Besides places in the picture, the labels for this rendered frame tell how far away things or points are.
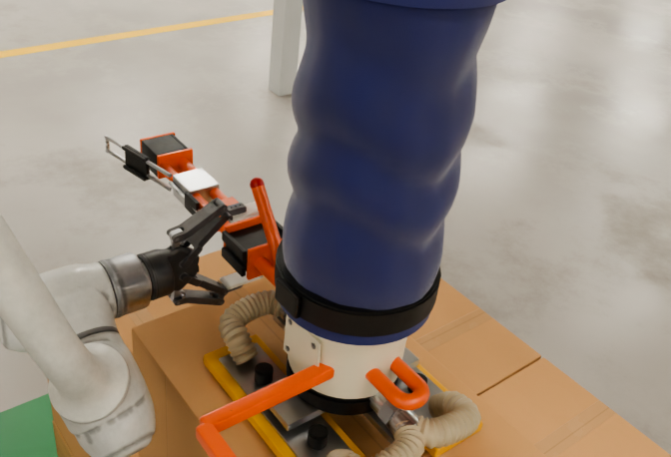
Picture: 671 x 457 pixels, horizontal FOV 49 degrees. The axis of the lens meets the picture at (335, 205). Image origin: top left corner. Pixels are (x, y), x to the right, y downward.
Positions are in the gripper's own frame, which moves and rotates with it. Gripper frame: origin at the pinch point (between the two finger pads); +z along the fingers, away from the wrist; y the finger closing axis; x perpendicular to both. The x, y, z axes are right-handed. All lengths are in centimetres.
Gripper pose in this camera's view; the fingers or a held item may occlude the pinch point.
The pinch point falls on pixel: (255, 241)
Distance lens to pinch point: 124.3
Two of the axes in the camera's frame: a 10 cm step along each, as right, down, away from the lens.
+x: 6.0, 4.8, -6.4
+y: -1.0, 8.4, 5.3
